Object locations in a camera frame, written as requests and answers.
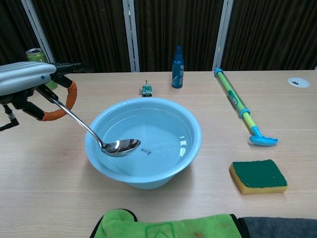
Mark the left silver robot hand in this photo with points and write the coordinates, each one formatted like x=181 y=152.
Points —
x=22 y=77

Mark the light blue plastic basin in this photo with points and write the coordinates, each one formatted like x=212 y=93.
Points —
x=158 y=171

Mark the yellow green water pump toy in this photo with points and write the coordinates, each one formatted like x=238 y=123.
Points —
x=235 y=98

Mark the green energy drink can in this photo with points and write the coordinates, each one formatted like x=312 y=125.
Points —
x=39 y=56

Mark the small green toy tank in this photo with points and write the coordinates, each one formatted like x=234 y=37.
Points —
x=146 y=90

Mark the dark blue spray bottle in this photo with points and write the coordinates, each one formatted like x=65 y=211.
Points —
x=177 y=72

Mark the green microfiber cloth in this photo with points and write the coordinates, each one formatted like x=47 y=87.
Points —
x=158 y=226

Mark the green yellow scrub sponge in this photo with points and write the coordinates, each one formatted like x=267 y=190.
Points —
x=258 y=174

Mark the grey cloth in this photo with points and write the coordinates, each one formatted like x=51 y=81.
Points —
x=280 y=228

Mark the grey metal partition post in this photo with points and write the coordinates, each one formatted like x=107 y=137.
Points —
x=223 y=34
x=40 y=34
x=131 y=34

